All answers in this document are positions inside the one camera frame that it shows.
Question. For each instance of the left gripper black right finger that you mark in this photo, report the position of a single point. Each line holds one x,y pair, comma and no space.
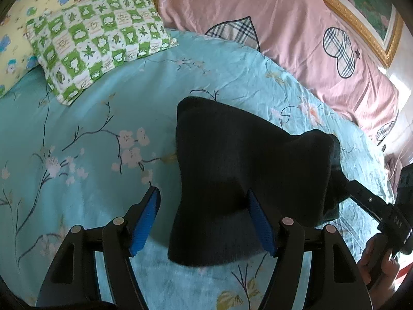
314,268

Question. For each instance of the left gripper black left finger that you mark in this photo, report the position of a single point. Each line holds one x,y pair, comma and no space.
71,281

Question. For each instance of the black fleece pants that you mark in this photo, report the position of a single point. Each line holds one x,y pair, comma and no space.
226,155

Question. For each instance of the teal floral bed sheet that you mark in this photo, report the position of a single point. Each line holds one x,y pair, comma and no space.
89,162

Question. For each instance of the gold framed landscape painting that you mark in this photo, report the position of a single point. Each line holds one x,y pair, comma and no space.
377,22

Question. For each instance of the green checkered pillow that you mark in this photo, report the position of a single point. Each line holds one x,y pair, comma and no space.
77,45

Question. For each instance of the pink quilt with plaid hearts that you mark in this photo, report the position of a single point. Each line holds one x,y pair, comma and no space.
306,39

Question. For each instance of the yellow cartoon print pillow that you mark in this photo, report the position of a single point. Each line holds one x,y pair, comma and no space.
17,56

